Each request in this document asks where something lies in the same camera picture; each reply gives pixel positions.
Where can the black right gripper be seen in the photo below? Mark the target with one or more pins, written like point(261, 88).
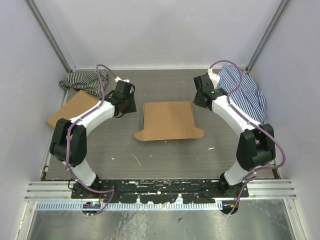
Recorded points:
point(196, 101)

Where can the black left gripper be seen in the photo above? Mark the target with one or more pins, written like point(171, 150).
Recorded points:
point(133, 108)

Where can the brown cardboard box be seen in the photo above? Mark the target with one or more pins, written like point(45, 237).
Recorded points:
point(77, 105)
point(170, 120)

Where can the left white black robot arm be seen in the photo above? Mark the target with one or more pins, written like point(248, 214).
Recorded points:
point(69, 140)

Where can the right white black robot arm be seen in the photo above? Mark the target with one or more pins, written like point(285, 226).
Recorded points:
point(255, 149)

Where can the folded brown cardboard box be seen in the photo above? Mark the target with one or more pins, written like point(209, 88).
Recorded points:
point(77, 105)

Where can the black white striped cloth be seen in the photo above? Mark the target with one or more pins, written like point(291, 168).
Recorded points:
point(83, 81)

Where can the blue white striped cloth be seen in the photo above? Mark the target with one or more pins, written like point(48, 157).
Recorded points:
point(249, 98)

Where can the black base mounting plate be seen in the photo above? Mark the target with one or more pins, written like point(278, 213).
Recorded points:
point(160, 191)

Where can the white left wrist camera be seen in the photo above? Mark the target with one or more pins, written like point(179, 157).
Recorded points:
point(117, 79)

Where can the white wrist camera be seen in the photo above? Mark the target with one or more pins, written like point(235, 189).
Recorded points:
point(117, 79)
point(215, 78)

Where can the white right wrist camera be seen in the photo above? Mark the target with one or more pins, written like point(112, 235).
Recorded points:
point(215, 78)

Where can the left aluminium frame post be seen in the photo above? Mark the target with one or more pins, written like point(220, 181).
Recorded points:
point(48, 34)

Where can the aluminium frame post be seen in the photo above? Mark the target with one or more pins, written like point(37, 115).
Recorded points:
point(276, 18)
point(48, 34)

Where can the aluminium front rail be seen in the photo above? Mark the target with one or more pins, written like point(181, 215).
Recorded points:
point(257, 189)

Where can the right aluminium frame post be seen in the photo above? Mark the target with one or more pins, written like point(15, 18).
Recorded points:
point(276, 18)

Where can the white slotted cable duct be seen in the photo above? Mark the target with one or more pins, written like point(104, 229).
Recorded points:
point(94, 206)

